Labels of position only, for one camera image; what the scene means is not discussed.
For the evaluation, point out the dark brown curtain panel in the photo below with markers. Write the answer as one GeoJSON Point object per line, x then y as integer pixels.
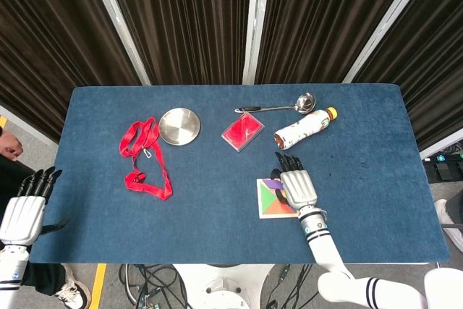
{"type": "Point", "coordinates": [54, 52]}
{"type": "Point", "coordinates": [181, 23]}
{"type": "Point", "coordinates": [318, 23]}
{"type": "Point", "coordinates": [434, 63]}

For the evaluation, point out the blue fabric tablecloth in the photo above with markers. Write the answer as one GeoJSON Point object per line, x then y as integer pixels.
{"type": "Point", "coordinates": [217, 207]}

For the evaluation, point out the green triangle puzzle piece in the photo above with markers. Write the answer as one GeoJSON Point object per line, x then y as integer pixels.
{"type": "Point", "coordinates": [267, 197]}

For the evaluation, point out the round stainless steel plate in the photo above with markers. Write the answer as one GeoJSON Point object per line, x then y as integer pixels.
{"type": "Point", "coordinates": [179, 126]}

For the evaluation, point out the purple tangram parallelogram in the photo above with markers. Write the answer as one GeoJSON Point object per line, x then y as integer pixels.
{"type": "Point", "coordinates": [273, 184]}

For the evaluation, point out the black box with green lights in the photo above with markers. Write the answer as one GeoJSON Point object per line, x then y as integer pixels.
{"type": "Point", "coordinates": [443, 168]}

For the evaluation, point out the white partition post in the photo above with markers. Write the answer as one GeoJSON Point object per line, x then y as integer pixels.
{"type": "Point", "coordinates": [257, 23]}
{"type": "Point", "coordinates": [390, 21]}
{"type": "Point", "coordinates": [119, 26]}

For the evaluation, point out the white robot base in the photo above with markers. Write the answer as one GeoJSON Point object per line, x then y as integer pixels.
{"type": "Point", "coordinates": [224, 287]}

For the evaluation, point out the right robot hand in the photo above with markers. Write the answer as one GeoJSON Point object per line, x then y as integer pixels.
{"type": "Point", "coordinates": [298, 189]}

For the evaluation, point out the orange triangle puzzle piece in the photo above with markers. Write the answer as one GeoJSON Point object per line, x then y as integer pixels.
{"type": "Point", "coordinates": [284, 209]}

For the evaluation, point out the white partition base rail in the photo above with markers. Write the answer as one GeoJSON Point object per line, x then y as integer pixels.
{"type": "Point", "coordinates": [29, 126]}
{"type": "Point", "coordinates": [443, 144]}

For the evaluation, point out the colourful tangram puzzle board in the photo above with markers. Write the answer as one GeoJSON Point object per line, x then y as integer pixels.
{"type": "Point", "coordinates": [276, 216]}

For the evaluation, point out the white sneaker with black trim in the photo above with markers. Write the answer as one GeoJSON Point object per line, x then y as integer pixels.
{"type": "Point", "coordinates": [74, 292]}

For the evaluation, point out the red pad in clear case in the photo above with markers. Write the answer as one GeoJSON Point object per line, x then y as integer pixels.
{"type": "Point", "coordinates": [242, 131]}

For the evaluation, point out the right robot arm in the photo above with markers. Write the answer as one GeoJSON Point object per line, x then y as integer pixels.
{"type": "Point", "coordinates": [322, 244]}

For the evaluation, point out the printed drink bottle yellow cap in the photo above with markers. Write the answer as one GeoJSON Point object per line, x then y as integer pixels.
{"type": "Point", "coordinates": [304, 130]}

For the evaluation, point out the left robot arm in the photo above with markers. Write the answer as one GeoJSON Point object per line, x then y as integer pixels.
{"type": "Point", "coordinates": [12, 273]}

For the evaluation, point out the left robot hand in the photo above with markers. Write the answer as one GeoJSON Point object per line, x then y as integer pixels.
{"type": "Point", "coordinates": [21, 218]}

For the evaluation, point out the bystander in black clothes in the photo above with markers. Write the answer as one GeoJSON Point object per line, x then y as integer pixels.
{"type": "Point", "coordinates": [9, 144]}

